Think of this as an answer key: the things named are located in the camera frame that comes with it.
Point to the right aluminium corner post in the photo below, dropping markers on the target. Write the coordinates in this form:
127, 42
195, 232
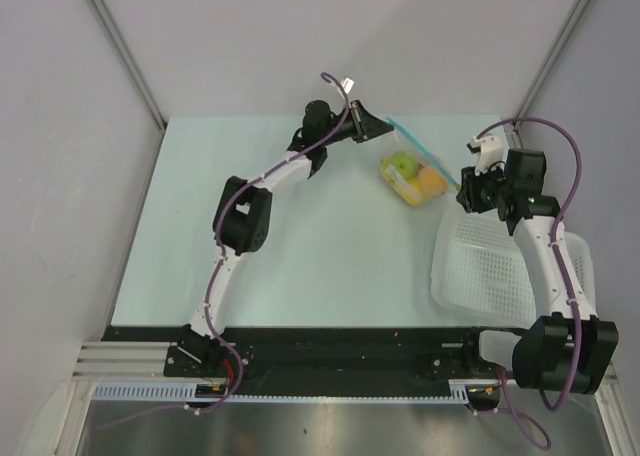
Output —
577, 13

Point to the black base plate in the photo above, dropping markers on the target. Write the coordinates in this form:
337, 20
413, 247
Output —
237, 336

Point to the aluminium corner post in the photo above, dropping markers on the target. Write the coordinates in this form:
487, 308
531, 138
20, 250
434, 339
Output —
115, 38
577, 13

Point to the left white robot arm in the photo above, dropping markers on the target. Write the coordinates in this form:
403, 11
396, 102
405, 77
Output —
242, 219

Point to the left aluminium corner post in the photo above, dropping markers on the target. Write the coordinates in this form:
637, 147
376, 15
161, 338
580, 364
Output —
115, 38

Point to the yellow fake banana bunch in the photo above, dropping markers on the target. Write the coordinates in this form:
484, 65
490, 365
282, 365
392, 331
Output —
407, 189

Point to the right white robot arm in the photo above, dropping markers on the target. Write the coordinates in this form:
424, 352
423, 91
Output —
568, 347

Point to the clear zip top bag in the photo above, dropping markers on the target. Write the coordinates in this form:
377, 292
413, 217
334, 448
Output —
403, 140

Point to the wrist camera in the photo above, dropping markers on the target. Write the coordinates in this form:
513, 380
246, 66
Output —
489, 151
345, 86

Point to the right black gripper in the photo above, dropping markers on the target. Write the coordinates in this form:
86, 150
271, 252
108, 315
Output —
467, 195

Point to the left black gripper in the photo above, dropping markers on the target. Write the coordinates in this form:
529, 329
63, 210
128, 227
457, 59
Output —
364, 126

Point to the green fake apple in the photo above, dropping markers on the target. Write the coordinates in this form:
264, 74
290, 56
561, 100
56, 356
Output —
405, 164

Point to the aluminium frame rail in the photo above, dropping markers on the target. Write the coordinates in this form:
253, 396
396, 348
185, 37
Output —
120, 363

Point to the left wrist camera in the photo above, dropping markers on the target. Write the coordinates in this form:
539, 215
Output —
345, 86

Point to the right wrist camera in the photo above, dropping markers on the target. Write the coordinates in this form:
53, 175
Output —
489, 151

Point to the orange fake fruit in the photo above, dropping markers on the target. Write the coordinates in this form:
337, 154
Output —
431, 182

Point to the white perforated plastic basket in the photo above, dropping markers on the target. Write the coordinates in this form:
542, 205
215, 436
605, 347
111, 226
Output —
478, 269

